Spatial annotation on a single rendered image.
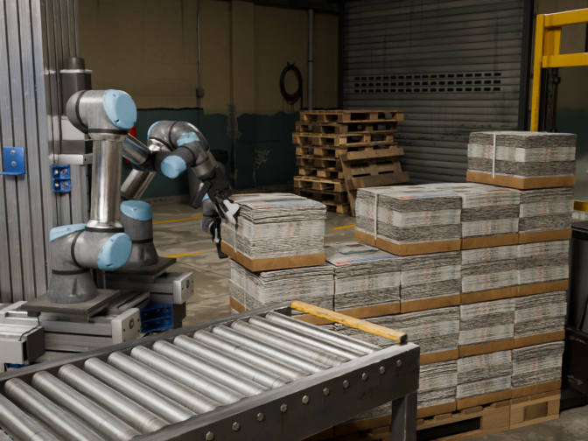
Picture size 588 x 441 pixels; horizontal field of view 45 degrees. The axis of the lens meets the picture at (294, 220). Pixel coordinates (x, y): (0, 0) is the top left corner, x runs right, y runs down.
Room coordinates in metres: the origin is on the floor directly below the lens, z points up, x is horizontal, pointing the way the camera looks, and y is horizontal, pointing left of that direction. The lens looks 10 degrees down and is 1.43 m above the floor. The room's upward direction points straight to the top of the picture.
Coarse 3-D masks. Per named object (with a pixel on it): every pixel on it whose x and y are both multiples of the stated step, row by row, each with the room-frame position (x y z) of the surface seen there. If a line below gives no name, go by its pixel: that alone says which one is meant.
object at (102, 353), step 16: (272, 304) 2.14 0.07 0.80; (288, 304) 2.14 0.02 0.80; (208, 320) 1.98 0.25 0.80; (224, 320) 1.98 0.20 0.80; (160, 336) 1.84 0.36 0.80; (176, 336) 1.85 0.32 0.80; (192, 336) 1.89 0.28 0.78; (96, 352) 1.72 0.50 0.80; (112, 352) 1.72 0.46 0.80; (128, 352) 1.75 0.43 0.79; (32, 368) 1.61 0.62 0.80; (48, 368) 1.61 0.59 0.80; (80, 368) 1.66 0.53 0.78; (0, 384) 1.53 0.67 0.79
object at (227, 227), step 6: (228, 198) 2.69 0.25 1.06; (234, 198) 2.69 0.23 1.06; (240, 198) 2.70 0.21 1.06; (246, 198) 2.70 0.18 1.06; (264, 198) 2.71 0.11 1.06; (270, 198) 2.71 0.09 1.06; (276, 198) 2.71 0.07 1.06; (222, 222) 2.77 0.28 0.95; (228, 222) 2.69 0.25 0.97; (222, 228) 2.76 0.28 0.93; (228, 228) 2.68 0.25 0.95; (222, 234) 2.75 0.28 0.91; (228, 234) 2.68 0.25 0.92; (222, 240) 2.77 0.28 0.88; (228, 240) 2.68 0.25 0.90
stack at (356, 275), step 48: (240, 288) 2.67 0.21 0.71; (288, 288) 2.49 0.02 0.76; (336, 288) 2.58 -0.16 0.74; (384, 288) 2.66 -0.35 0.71; (432, 288) 2.75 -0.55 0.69; (480, 288) 2.85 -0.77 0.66; (432, 336) 2.75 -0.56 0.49; (480, 336) 2.86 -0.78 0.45; (432, 384) 2.76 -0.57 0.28; (480, 384) 2.86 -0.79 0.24; (384, 432) 2.67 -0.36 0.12; (480, 432) 2.86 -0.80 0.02
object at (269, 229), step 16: (240, 208) 2.57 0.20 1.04; (256, 208) 2.44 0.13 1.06; (272, 208) 2.46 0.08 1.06; (288, 208) 2.49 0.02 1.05; (304, 208) 2.51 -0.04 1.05; (320, 208) 2.53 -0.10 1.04; (240, 224) 2.57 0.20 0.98; (256, 224) 2.45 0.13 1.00; (272, 224) 2.47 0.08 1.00; (288, 224) 2.49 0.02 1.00; (304, 224) 2.52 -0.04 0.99; (320, 224) 2.54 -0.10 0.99; (240, 240) 2.55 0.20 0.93; (256, 240) 2.45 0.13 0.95; (272, 240) 2.47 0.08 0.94; (288, 240) 2.49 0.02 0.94; (304, 240) 2.52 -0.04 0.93; (320, 240) 2.54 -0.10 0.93; (256, 256) 2.44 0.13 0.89; (272, 256) 2.47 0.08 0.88
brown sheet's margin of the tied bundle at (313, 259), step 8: (240, 256) 2.56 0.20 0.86; (288, 256) 2.48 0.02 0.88; (296, 256) 2.50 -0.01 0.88; (304, 256) 2.51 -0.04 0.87; (312, 256) 2.52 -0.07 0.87; (320, 256) 2.53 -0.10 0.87; (248, 264) 2.46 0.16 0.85; (256, 264) 2.44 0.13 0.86; (264, 264) 2.45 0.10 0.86; (272, 264) 2.46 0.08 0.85; (280, 264) 2.47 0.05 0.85; (288, 264) 2.49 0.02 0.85; (296, 264) 2.50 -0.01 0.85; (304, 264) 2.51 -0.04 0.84; (312, 264) 2.52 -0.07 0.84; (320, 264) 2.54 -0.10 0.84
